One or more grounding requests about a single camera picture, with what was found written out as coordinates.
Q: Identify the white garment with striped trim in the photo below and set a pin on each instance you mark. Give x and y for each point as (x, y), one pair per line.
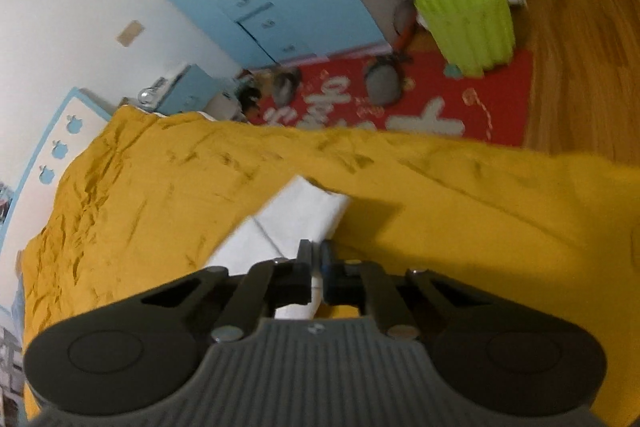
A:
(295, 219)

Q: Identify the white headboard with apples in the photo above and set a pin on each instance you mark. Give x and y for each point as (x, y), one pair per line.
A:
(55, 142)

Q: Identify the red printed rug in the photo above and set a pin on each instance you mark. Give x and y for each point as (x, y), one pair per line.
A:
(430, 107)

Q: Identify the yellow bed blanket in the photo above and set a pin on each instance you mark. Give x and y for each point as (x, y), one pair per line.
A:
(160, 187)

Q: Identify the blue nightstand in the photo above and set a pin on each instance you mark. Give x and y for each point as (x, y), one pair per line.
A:
(197, 89)

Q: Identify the green ribbed waste bin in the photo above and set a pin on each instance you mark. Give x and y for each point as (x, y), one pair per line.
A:
(467, 22)

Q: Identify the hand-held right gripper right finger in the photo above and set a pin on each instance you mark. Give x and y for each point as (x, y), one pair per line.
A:
(328, 259)

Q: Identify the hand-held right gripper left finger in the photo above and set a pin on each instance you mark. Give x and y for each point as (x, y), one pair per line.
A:
(304, 259)

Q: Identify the beige wall plate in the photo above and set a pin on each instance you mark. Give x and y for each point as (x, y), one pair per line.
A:
(131, 33)

